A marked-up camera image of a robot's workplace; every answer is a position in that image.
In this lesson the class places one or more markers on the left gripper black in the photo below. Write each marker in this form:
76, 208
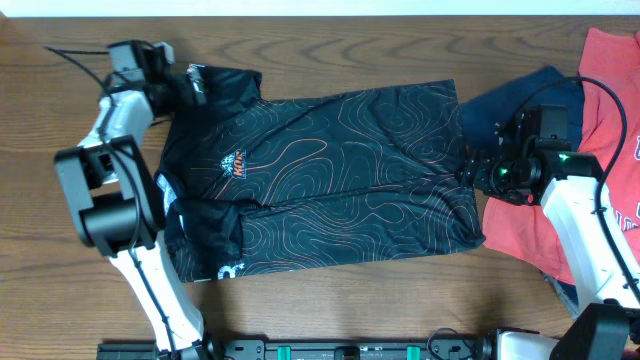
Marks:
181, 88

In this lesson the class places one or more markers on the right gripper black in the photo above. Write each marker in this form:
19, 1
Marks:
477, 172

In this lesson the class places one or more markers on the black orange-patterned jersey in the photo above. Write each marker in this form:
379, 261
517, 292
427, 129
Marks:
254, 186

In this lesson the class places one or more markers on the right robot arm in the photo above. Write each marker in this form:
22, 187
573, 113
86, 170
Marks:
569, 187

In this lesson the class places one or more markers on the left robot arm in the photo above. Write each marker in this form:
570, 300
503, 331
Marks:
116, 207

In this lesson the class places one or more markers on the red t-shirt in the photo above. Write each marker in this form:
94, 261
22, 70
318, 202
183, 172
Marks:
524, 232

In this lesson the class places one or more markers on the navy blue garment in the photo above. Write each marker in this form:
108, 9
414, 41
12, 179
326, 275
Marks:
498, 106

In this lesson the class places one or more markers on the grey white garment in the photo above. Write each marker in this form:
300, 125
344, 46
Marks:
566, 293

